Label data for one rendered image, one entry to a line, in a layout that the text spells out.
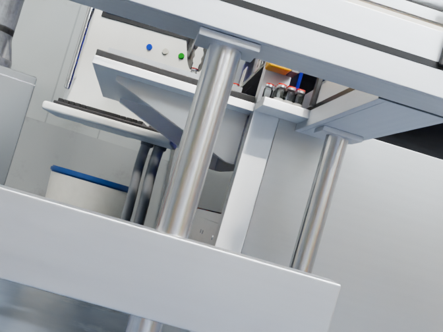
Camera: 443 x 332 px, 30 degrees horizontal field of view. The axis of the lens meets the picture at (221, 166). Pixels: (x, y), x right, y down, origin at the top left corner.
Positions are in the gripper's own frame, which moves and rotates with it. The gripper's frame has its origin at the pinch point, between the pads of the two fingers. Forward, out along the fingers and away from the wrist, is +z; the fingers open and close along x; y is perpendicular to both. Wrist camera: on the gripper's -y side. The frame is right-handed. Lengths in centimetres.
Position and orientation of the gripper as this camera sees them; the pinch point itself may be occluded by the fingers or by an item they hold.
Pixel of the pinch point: (195, 66)
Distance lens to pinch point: 246.4
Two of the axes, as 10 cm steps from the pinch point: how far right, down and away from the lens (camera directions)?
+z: -2.8, 9.6, -0.6
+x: 9.6, 2.8, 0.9
